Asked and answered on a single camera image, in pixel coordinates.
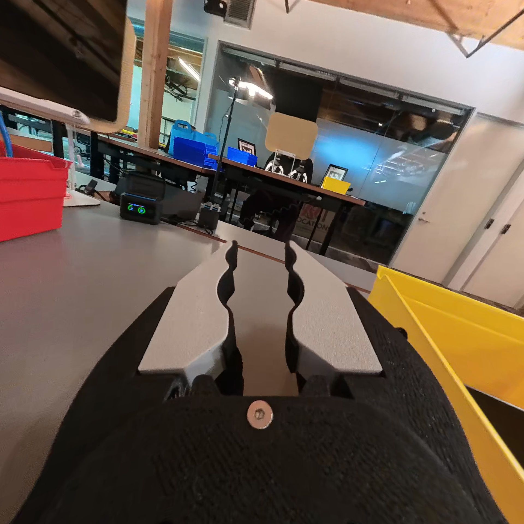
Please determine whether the black power station with display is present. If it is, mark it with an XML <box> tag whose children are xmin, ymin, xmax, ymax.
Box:
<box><xmin>120</xmin><ymin>171</ymin><xmax>204</xmax><ymax>225</ymax></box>

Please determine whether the wooden table with black legs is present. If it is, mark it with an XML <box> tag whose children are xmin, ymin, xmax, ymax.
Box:
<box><xmin>97</xmin><ymin>134</ymin><xmax>218</xmax><ymax>193</ymax></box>
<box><xmin>207</xmin><ymin>153</ymin><xmax>367</xmax><ymax>256</ymax></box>

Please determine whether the small yellow bin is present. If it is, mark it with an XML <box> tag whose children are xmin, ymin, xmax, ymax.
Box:
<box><xmin>320</xmin><ymin>176</ymin><xmax>352</xmax><ymax>195</ymax></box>

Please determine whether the wooden post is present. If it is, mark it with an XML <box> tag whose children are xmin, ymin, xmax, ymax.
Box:
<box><xmin>137</xmin><ymin>0</ymin><xmax>175</xmax><ymax>150</ymax></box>

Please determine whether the white door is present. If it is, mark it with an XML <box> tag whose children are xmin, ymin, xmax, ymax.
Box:
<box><xmin>389</xmin><ymin>112</ymin><xmax>524</xmax><ymax>284</ymax></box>
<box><xmin>447</xmin><ymin>159</ymin><xmax>524</xmax><ymax>308</ymax></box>

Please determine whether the white printed sign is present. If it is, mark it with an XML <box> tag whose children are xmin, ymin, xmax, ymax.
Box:
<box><xmin>296</xmin><ymin>204</ymin><xmax>333</xmax><ymax>242</ymax></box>

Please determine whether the grey wall vent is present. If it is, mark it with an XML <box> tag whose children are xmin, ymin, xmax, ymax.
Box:
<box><xmin>224</xmin><ymin>0</ymin><xmax>257</xmax><ymax>29</ymax></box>

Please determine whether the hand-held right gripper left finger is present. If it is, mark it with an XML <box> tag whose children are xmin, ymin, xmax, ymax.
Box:
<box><xmin>138</xmin><ymin>241</ymin><xmax>245</xmax><ymax>396</ymax></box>

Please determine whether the stack of blue bins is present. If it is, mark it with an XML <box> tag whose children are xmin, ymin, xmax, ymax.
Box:
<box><xmin>174</xmin><ymin>136</ymin><xmax>220</xmax><ymax>170</ymax></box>

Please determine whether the wooden shelf with metal bracket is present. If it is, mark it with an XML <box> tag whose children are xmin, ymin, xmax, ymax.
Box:
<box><xmin>284</xmin><ymin>0</ymin><xmax>524</xmax><ymax>59</ymax></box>

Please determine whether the small black charger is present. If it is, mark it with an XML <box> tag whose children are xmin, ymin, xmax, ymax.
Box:
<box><xmin>198</xmin><ymin>201</ymin><xmax>222</xmax><ymax>231</ymax></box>

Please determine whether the beige board on white stand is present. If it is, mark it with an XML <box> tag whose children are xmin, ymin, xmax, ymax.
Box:
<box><xmin>265</xmin><ymin>111</ymin><xmax>319</xmax><ymax>177</ymax></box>

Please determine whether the dark monitor with beige rim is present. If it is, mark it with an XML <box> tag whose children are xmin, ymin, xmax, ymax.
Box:
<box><xmin>0</xmin><ymin>0</ymin><xmax>137</xmax><ymax>135</ymax></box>

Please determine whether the glass partition window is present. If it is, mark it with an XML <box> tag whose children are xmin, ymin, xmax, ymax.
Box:
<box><xmin>204</xmin><ymin>40</ymin><xmax>476</xmax><ymax>267</ymax></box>

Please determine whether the black tripod light stand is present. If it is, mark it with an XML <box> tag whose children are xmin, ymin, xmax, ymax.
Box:
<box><xmin>209</xmin><ymin>76</ymin><xmax>246</xmax><ymax>205</ymax></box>

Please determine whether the yellow plastic bin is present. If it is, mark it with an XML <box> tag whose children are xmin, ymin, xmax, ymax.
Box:
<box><xmin>368</xmin><ymin>265</ymin><xmax>524</xmax><ymax>524</ymax></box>

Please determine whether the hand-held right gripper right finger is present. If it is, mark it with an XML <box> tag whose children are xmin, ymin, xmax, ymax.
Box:
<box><xmin>284</xmin><ymin>240</ymin><xmax>384</xmax><ymax>396</ymax></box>

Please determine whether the small blue bin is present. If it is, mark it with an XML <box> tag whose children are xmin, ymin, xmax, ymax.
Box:
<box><xmin>227</xmin><ymin>146</ymin><xmax>259</xmax><ymax>168</ymax></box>

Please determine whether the red plastic bin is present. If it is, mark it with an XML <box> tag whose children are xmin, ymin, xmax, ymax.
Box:
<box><xmin>0</xmin><ymin>142</ymin><xmax>73</xmax><ymax>243</ymax></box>

